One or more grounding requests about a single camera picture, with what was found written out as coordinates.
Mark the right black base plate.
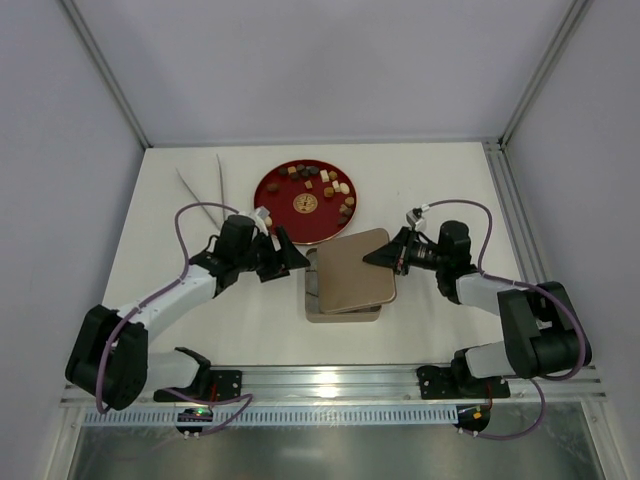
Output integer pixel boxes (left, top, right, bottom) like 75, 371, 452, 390
416, 365, 511, 400

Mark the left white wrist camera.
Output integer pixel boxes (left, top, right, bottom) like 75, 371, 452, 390
248, 206, 270, 234

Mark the red round tray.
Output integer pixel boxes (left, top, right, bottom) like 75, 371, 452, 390
253, 159, 359, 245

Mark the slotted cable duct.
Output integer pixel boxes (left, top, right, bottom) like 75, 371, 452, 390
83, 404, 458, 428

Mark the gold square tin box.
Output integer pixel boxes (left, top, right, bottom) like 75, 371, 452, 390
305, 248, 382, 324

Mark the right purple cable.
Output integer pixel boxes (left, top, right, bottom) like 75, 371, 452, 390
419, 198, 589, 440

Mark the left frame post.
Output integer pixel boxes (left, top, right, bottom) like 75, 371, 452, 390
57, 0, 152, 150

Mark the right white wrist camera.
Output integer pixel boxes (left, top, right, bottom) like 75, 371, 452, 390
406, 205, 429, 231

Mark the right frame post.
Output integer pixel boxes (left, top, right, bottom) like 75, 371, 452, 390
498, 0, 593, 150

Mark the frame post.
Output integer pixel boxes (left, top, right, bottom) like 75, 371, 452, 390
498, 0, 593, 150
57, 0, 152, 150

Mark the gold square tin lid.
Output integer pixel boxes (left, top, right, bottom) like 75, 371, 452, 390
316, 228, 397, 315

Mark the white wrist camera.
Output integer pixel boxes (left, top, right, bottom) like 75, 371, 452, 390
248, 206, 270, 234
406, 205, 429, 231

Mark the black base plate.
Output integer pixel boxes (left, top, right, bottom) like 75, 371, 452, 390
153, 368, 243, 402
416, 365, 511, 400

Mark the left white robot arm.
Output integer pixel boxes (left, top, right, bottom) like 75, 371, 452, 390
65, 214, 310, 414

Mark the aluminium rail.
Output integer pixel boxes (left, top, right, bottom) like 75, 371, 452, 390
59, 363, 606, 407

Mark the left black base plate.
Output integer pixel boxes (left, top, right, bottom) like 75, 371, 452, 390
153, 368, 243, 402

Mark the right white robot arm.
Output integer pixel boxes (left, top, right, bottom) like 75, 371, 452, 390
363, 220, 592, 399

